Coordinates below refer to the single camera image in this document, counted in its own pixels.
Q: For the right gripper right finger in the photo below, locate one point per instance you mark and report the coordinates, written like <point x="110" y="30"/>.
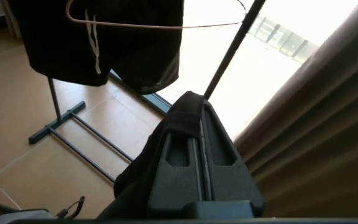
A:
<point x="228" y="183"/>

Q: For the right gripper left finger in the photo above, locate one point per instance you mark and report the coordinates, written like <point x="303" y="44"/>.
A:
<point x="172" y="186"/>

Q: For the black garment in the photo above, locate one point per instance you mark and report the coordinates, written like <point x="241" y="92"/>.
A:
<point x="185" y="118"/>
<point x="129" y="46"/>

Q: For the pink clothes hanger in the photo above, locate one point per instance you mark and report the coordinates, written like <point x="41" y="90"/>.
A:
<point x="135" y="25"/>

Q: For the black clothes rack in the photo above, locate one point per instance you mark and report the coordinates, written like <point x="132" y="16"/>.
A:
<point x="230" y="53"/>

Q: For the brown curtain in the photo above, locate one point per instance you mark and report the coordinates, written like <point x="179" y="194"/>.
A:
<point x="322" y="140"/>

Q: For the window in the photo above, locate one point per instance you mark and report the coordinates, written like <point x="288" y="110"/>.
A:
<point x="259" y="77"/>

